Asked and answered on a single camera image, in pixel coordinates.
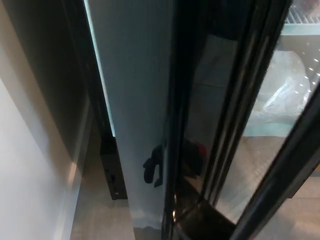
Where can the glass refrigerator door black frame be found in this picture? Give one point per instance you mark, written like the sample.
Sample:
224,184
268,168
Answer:
180,100

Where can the black refrigerator cabinet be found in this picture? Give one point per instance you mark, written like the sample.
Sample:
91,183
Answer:
110,170

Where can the clear plastic bag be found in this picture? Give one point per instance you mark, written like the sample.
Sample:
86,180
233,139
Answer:
282,95

